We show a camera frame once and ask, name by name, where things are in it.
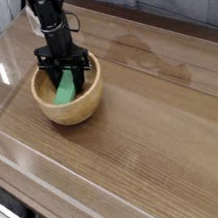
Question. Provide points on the green rectangular block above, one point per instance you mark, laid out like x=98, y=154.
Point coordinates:
x=65, y=89

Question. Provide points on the wooden bowl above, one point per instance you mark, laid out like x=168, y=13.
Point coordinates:
x=77, y=110

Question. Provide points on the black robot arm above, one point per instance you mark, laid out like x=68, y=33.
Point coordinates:
x=51, y=13

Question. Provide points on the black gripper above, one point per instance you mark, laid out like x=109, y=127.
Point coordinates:
x=61, y=51

